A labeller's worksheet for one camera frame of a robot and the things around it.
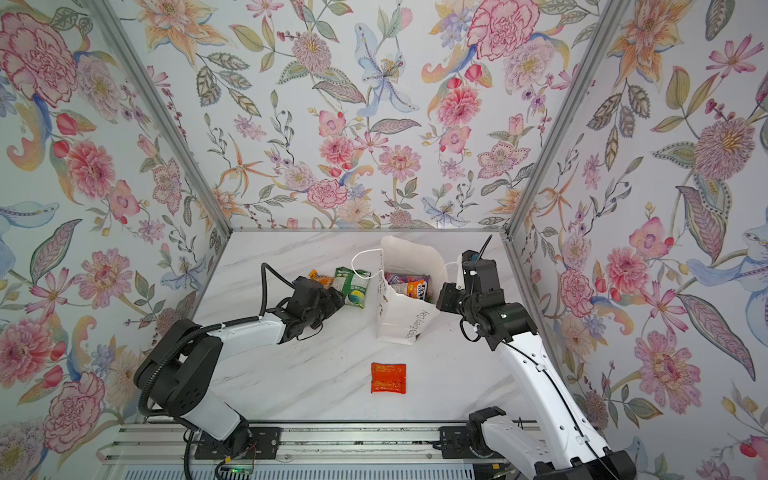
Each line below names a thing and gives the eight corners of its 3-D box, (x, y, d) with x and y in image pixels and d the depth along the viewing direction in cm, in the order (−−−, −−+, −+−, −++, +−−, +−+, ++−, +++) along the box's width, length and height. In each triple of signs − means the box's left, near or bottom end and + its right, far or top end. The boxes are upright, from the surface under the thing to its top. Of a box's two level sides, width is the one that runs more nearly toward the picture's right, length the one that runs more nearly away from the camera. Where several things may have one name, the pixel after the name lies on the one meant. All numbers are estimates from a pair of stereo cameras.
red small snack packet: (371, 393, 84) (370, 390, 82) (371, 365, 89) (371, 362, 88) (406, 393, 84) (407, 390, 82) (405, 365, 89) (406, 362, 88)
